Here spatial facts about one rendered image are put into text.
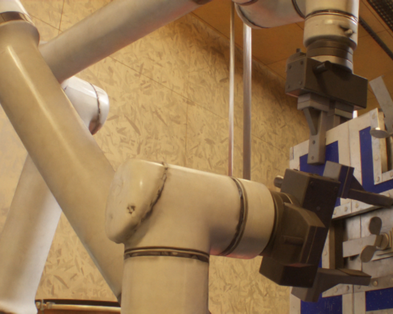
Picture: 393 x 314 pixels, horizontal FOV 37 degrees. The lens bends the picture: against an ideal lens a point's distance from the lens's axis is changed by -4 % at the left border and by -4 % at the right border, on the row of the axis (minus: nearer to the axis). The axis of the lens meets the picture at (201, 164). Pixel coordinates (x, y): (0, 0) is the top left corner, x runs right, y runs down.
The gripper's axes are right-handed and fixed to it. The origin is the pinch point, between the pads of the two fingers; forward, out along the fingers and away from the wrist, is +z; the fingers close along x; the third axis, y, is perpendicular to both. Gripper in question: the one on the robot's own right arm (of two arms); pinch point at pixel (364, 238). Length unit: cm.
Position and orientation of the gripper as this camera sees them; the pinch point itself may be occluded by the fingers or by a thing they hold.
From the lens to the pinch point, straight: 78.8
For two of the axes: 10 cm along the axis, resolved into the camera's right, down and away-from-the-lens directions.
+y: -4.4, -1.7, 8.8
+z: 8.7, 1.8, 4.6
